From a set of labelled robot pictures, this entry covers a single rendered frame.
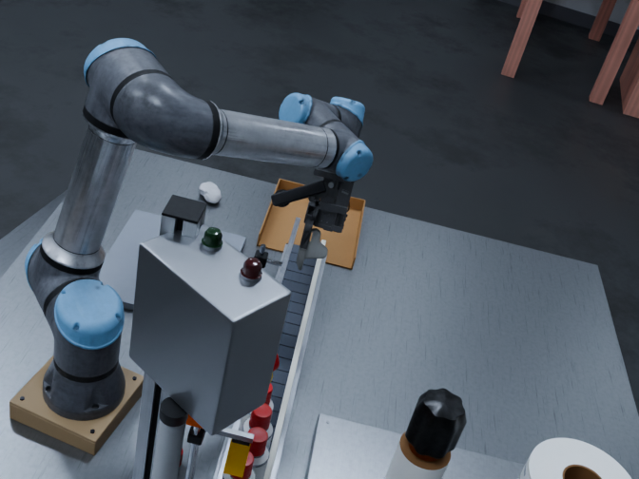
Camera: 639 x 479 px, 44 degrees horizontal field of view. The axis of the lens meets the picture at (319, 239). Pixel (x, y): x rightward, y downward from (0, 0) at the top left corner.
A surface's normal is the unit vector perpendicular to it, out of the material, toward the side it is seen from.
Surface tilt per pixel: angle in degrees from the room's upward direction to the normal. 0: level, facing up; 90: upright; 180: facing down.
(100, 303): 10
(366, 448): 0
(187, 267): 0
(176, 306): 90
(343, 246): 0
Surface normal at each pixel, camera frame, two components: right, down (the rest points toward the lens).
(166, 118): 0.18, 0.19
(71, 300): 0.29, -0.69
